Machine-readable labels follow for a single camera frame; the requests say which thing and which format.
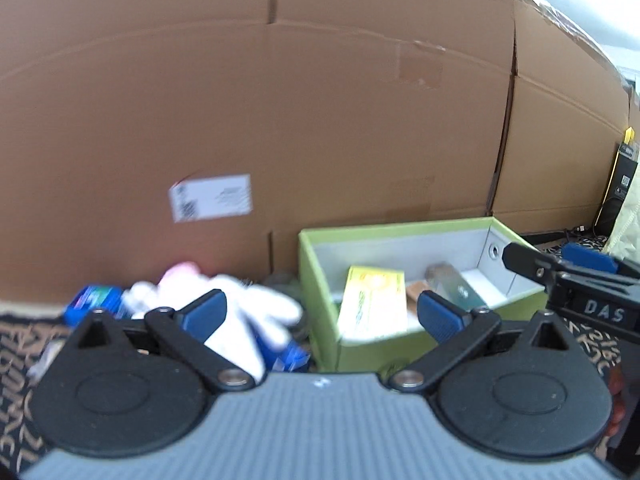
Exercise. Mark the small brown object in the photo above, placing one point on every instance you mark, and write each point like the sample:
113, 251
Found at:
414, 292

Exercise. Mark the large brown cardboard box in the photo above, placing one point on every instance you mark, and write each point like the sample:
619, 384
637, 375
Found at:
250, 85

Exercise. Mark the cream fabric bag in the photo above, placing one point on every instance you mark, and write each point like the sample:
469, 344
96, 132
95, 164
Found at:
627, 230

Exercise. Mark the black and yellow box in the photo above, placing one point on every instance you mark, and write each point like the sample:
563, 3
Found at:
622, 180

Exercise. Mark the black patterned cloth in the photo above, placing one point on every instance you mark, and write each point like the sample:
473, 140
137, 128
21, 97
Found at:
20, 360

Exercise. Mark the small colourful blue packet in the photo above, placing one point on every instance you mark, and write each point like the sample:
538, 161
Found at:
92, 300

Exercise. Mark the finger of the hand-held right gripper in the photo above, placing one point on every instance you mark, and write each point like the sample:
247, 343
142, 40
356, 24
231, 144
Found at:
590, 257
525, 260

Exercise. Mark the white plush toy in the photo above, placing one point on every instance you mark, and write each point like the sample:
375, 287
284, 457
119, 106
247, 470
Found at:
240, 305

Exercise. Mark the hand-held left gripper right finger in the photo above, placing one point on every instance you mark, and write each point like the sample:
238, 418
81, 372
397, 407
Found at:
442, 317

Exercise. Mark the yellow-green medicine box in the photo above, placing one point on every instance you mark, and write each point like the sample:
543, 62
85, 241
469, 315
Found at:
372, 300

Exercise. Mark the green cardboard box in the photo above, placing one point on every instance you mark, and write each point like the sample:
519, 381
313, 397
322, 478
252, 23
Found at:
322, 305

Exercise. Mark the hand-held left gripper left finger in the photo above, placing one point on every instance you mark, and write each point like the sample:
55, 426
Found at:
202, 312

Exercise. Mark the white shipping label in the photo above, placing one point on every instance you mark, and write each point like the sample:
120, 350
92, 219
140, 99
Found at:
212, 197

